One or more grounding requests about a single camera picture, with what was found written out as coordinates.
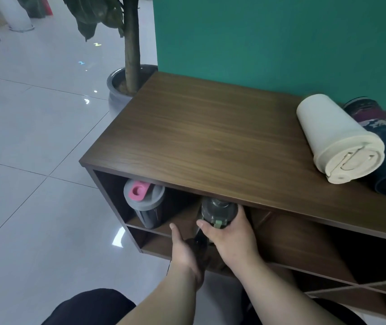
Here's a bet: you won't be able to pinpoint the person's left hand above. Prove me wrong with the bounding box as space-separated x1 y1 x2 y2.
169 223 208 288

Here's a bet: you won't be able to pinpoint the person's right hand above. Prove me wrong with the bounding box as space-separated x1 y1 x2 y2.
196 206 265 268

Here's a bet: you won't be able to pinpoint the dark bottle with green lid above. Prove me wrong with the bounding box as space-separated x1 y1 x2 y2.
193 197 239 258

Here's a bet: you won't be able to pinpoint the person's left forearm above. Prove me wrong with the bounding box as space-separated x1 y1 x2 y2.
117 265 207 325

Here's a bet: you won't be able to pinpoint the person's right forearm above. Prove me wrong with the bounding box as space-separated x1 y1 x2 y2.
227 258 346 325

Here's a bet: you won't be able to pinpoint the gray shaker bottle pink cap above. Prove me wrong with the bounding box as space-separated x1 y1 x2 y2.
123 179 166 230

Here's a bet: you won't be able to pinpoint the brown wooden shelf cabinet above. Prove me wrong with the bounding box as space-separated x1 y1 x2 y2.
79 71 386 318

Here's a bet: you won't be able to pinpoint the person's black trousers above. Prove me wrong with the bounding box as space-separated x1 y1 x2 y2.
41 288 367 325

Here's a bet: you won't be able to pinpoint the gray round plant pot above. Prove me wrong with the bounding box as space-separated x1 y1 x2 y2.
107 64 160 116

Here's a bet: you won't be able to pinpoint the cream tumbler with lid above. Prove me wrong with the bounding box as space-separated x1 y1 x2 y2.
296 94 386 184

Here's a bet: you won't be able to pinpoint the green indoor tree plant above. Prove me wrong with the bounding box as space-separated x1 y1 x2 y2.
56 0 143 96

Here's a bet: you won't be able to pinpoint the white round pillar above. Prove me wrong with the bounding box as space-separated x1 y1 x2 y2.
0 0 35 32

